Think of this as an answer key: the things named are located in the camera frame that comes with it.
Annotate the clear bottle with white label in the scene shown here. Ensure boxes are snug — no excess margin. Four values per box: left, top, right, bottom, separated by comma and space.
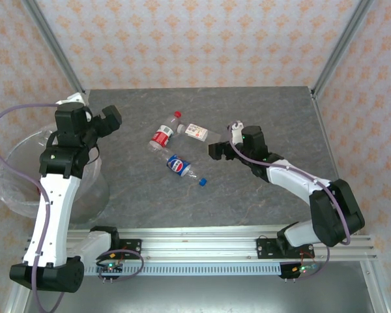
177, 123, 222, 143

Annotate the clear blue-capped cola bottle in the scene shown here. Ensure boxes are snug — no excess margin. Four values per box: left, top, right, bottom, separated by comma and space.
156, 148, 208, 188

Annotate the clear red-capped cola bottle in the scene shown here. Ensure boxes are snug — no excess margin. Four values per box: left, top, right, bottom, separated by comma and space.
147, 111, 182, 155

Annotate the clear round bin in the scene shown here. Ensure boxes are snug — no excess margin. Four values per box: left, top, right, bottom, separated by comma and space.
5, 130, 111, 226

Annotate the clear plastic bin liner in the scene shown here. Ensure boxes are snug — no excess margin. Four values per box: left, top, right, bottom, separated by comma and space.
0, 125, 102, 216

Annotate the small circuit board with LEDs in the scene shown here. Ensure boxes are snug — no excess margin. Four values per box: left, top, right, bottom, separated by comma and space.
292, 263, 317, 274
96, 262, 124, 275

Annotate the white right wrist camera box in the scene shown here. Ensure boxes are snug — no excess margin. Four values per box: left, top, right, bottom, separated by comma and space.
227, 120, 246, 146

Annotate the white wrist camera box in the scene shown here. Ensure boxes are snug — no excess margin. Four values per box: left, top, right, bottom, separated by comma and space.
227, 120, 246, 146
57, 92, 87, 107

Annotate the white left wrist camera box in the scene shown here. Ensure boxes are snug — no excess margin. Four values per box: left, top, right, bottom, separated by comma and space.
57, 92, 87, 107

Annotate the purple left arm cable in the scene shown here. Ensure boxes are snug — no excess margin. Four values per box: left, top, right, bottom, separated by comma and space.
0, 102, 66, 313

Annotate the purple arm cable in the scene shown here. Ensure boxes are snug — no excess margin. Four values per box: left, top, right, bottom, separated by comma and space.
227, 120, 352, 281
0, 102, 66, 313

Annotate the aluminium frame post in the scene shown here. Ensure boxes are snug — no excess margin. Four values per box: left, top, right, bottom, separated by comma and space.
311, 0, 375, 98
22, 0, 87, 95

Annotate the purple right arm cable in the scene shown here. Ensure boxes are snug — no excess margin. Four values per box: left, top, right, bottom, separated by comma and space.
227, 120, 352, 281

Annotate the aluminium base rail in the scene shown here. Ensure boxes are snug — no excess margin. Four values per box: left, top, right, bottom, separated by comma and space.
25, 227, 379, 261

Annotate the grey slotted cable duct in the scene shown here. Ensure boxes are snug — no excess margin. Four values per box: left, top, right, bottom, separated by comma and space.
80, 263, 283, 277

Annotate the short purple cable loop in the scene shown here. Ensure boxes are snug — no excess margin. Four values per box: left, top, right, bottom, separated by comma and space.
96, 249, 145, 282

